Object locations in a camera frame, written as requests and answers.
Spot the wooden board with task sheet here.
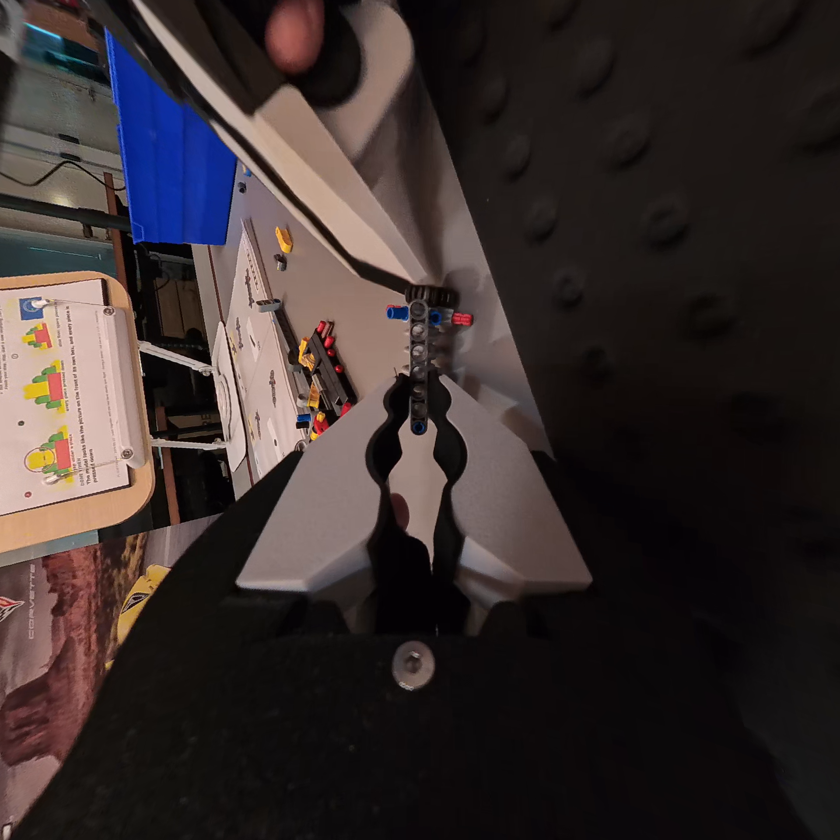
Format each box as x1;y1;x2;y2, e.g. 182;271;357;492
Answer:
0;271;156;555

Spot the lego instruction booklet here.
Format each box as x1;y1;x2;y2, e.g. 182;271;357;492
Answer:
223;220;309;483

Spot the lego set box yellow car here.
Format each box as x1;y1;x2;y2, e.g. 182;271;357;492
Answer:
0;515;224;840

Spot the person's right hand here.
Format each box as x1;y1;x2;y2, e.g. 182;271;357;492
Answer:
264;0;327;74

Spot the black metal post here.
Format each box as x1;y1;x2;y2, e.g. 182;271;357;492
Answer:
0;196;132;232

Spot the dark grey lego beam assembly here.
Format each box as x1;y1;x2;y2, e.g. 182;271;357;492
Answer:
386;283;475;437

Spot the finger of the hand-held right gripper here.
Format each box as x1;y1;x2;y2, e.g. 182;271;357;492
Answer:
105;0;435;294

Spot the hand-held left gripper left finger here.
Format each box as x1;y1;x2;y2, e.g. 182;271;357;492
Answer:
234;381;404;632

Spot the blue plastic bin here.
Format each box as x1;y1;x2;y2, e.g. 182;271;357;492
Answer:
105;26;238;247

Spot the lego chassis assembly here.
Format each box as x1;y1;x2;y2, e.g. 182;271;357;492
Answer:
257;297;360;444

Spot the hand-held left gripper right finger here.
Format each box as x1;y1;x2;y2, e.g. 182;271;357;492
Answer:
430;375;595;632

